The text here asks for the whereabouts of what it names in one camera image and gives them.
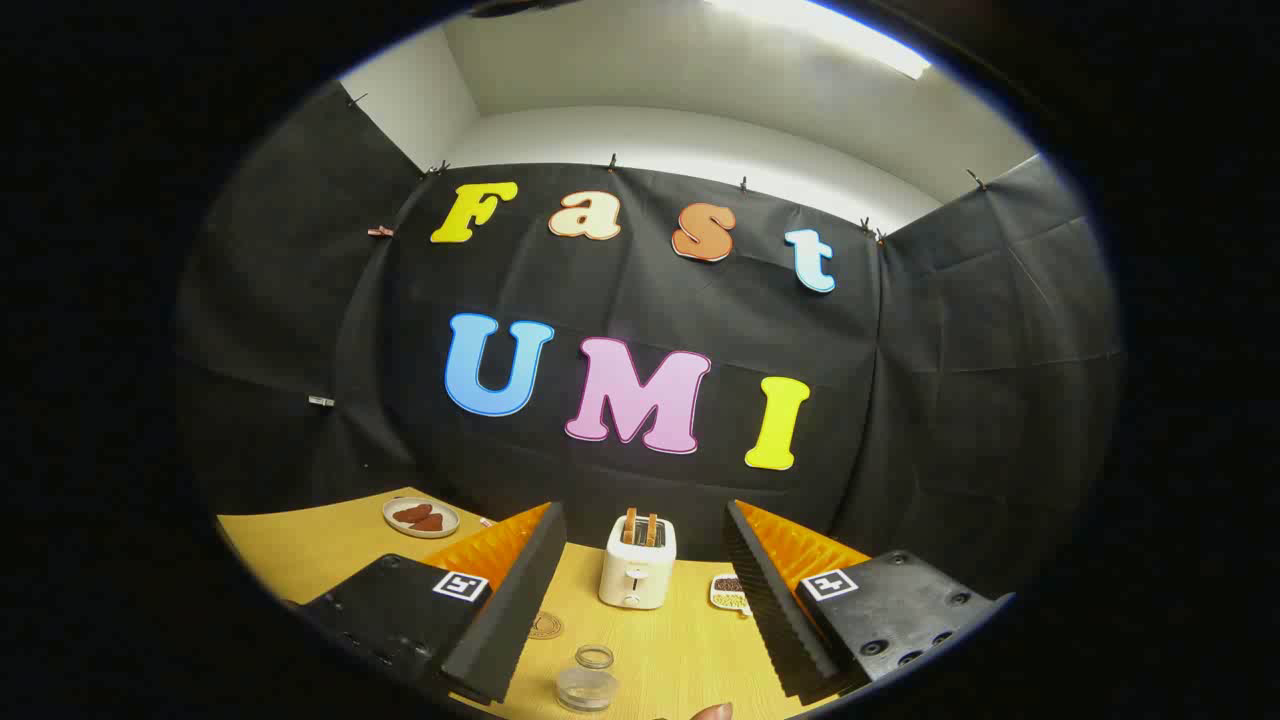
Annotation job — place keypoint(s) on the clear plastic juice bottle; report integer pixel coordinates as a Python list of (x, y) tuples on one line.
[(586, 690)]

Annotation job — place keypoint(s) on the round white plate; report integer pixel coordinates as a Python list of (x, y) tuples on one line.
[(445, 512)]

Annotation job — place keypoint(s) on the white toaster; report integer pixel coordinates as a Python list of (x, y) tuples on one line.
[(637, 575)]

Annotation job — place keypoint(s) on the brown sausage piece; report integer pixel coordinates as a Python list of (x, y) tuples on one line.
[(431, 523), (410, 513)]

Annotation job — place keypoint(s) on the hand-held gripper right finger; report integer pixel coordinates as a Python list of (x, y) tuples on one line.
[(765, 610)]

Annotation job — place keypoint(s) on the round wooden coaster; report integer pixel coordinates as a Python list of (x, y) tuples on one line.
[(545, 626)]

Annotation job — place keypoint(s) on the toasted bread slice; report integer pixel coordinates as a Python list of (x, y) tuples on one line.
[(652, 530), (631, 527)]

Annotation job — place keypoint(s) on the white divided dish of beans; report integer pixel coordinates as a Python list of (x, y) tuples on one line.
[(727, 592)]

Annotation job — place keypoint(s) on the wooden table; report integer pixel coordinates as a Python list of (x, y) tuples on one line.
[(300, 550)]

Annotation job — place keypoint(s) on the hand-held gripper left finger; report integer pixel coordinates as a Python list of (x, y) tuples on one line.
[(520, 600)]

